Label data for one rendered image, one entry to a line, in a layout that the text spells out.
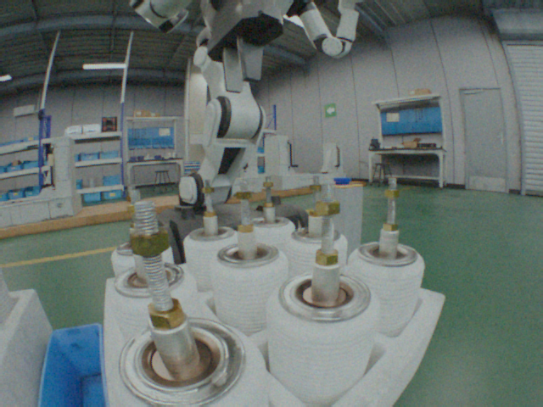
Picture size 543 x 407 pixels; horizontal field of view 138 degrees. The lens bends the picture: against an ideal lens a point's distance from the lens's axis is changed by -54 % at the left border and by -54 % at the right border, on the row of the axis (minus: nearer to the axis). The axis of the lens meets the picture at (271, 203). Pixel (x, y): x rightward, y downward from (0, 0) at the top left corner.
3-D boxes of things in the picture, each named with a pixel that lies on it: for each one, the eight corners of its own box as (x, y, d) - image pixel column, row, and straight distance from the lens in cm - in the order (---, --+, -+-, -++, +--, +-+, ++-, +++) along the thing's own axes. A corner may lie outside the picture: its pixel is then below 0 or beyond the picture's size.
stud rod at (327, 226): (316, 280, 18) (318, 183, 16) (323, 275, 19) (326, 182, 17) (327, 284, 18) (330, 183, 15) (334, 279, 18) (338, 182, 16)
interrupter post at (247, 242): (259, 260, 26) (257, 233, 25) (237, 261, 26) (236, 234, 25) (257, 253, 29) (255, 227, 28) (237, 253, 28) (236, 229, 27)
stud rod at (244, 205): (250, 245, 26) (247, 180, 25) (242, 245, 26) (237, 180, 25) (252, 242, 27) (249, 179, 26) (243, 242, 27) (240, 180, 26)
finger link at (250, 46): (236, 80, 25) (237, 34, 28) (260, 85, 27) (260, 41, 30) (244, 75, 24) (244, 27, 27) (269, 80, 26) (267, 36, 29)
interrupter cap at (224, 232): (243, 233, 37) (243, 229, 37) (209, 247, 32) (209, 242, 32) (213, 227, 42) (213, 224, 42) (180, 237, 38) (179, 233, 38)
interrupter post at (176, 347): (157, 373, 14) (137, 330, 12) (169, 346, 16) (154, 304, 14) (198, 378, 13) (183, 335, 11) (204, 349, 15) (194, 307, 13)
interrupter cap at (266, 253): (284, 267, 24) (284, 261, 24) (213, 272, 24) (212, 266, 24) (274, 244, 31) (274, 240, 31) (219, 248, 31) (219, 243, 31)
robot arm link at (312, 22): (318, 62, 92) (293, 15, 99) (325, 64, 105) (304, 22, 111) (345, 51, 91) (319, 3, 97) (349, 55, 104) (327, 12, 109)
